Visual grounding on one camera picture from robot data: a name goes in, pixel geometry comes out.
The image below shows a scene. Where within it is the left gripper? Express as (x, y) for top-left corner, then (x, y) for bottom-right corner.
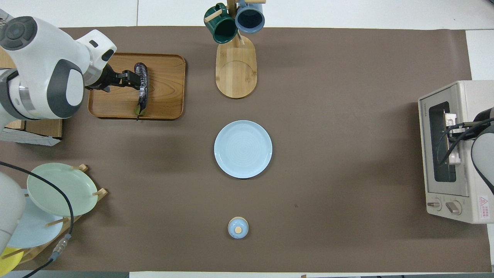
(100, 64), (141, 93)

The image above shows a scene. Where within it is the dark purple eggplant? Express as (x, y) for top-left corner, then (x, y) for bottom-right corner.
(134, 62), (150, 117)

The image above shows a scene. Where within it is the beige toaster oven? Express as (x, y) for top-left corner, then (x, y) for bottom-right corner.
(418, 80), (494, 225)

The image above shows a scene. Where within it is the wooden tray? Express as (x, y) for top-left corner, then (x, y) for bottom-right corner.
(88, 53), (187, 121)

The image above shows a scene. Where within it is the wooden mug tree stand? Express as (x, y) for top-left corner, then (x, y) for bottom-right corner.
(205, 0), (267, 99)

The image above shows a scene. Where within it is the dark green mug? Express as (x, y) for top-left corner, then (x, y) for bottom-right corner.
(204, 3), (239, 44)

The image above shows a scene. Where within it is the cardboard box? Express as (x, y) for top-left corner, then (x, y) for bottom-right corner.
(0, 48), (63, 147)

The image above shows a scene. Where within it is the wooden dish rack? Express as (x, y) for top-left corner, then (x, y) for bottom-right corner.
(0, 164), (109, 266)

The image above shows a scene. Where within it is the light blue plate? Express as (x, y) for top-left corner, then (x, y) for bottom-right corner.
(214, 120), (273, 179)
(5, 188), (64, 249)

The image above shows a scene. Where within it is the pale green plate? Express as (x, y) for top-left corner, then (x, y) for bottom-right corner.
(26, 162), (98, 217)

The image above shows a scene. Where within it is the blue mug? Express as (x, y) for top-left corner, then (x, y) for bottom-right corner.
(234, 0), (266, 34)

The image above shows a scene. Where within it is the yellow plate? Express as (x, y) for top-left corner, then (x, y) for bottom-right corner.
(0, 247), (20, 275)

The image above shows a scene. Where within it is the black cable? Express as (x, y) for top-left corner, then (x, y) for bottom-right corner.
(0, 161), (74, 278)
(436, 118), (494, 167)

